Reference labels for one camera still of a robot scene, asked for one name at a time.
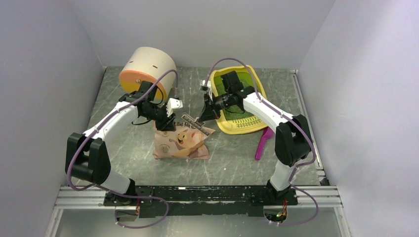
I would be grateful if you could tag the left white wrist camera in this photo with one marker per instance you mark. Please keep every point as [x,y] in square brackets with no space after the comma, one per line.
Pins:
[174,106]

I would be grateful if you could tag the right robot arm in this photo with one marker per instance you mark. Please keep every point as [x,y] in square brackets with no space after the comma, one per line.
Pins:
[292,136]

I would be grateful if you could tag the yellow green litter box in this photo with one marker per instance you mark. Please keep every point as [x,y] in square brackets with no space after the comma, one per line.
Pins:
[234,121]

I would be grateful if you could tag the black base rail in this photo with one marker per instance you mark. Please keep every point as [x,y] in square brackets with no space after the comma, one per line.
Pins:
[201,200]

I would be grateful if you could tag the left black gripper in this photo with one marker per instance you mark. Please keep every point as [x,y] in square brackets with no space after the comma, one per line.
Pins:
[166,124]

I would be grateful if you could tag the white orange cylindrical bin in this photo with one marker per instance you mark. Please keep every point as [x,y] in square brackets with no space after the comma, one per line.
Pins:
[145,64]

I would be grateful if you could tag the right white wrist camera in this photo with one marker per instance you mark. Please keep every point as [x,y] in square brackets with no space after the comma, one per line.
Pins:
[205,85]

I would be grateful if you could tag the torn bag top strip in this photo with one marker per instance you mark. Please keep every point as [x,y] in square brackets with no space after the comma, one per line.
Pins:
[194,122]

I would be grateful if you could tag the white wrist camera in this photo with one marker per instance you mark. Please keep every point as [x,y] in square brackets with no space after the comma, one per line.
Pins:
[174,106]
[205,85]

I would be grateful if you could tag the magenta plastic scoop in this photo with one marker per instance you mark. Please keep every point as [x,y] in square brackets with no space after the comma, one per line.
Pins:
[266,135]

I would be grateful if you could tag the pink cat litter bag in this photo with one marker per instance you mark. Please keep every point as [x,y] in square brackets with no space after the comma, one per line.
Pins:
[185,142]

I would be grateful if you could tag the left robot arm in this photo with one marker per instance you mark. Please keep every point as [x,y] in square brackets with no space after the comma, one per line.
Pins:
[87,156]

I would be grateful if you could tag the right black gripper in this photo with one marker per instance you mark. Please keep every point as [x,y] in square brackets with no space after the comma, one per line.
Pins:
[210,112]

